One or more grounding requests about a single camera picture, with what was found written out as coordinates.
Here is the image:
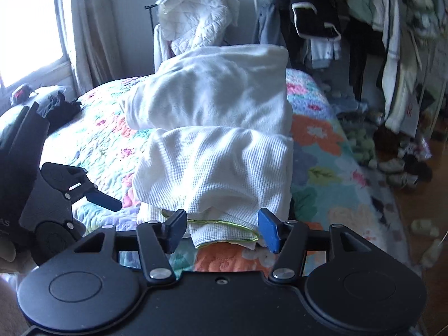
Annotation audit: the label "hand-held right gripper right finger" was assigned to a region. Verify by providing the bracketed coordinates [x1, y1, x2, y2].
[258, 208, 372, 282]

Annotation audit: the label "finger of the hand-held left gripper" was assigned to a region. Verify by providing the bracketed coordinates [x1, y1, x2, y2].
[42, 163, 123, 212]

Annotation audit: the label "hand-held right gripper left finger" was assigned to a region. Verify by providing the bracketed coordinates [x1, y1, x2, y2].
[73, 209, 188, 284]

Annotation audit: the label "white waffle garment green trim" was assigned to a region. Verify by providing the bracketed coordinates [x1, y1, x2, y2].
[132, 125, 295, 251]

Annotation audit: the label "white soft garment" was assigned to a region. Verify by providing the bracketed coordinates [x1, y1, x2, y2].
[121, 44, 294, 135]

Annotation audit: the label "row of hanging clothes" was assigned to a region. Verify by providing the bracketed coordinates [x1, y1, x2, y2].
[332, 0, 448, 137]

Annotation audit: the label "floral patchwork quilt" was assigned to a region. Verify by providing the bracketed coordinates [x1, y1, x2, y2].
[40, 68, 414, 277]

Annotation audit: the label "dark navy garment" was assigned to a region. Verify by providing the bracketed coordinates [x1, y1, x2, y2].
[45, 93, 83, 132]

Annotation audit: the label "grey plush toy red bow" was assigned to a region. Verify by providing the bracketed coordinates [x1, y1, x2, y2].
[10, 83, 36, 105]

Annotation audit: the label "pale green slippers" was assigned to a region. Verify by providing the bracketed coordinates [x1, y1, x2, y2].
[345, 126, 377, 165]

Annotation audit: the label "white sneaker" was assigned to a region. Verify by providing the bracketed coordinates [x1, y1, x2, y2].
[380, 158, 407, 173]
[387, 172, 419, 190]

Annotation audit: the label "bright window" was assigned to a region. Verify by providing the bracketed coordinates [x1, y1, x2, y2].
[0, 0, 71, 88]

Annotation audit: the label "beige curtain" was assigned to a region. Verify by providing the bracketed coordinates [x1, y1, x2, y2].
[63, 0, 123, 95]

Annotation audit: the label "white hanging shirt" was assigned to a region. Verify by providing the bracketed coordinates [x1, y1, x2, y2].
[310, 37, 342, 69]

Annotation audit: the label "white quilted jacket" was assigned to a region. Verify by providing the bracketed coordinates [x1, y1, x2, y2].
[156, 0, 240, 57]

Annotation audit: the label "grey hanging cloth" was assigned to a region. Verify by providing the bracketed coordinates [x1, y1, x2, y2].
[254, 2, 281, 46]

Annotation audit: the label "black jacket white trim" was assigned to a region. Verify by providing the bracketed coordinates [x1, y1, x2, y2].
[275, 0, 342, 43]

